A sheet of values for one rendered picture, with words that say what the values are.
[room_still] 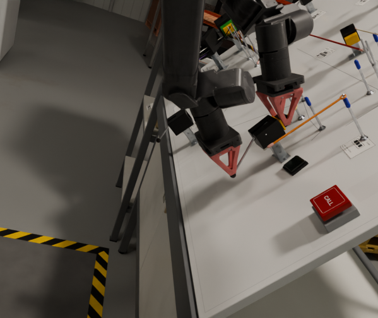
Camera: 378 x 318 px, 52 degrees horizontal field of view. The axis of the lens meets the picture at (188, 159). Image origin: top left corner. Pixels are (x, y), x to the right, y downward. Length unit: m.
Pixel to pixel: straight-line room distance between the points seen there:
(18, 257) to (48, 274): 0.16
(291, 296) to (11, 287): 1.22
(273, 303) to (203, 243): 0.22
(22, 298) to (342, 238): 1.41
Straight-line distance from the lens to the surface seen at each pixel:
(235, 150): 0.77
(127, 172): 2.29
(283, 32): 0.77
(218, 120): 0.73
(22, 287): 1.84
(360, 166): 0.74
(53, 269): 1.93
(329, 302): 1.02
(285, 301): 0.94
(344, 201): 0.64
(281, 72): 0.78
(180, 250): 0.81
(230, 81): 0.67
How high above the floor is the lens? 1.35
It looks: 24 degrees down
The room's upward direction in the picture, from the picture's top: 21 degrees clockwise
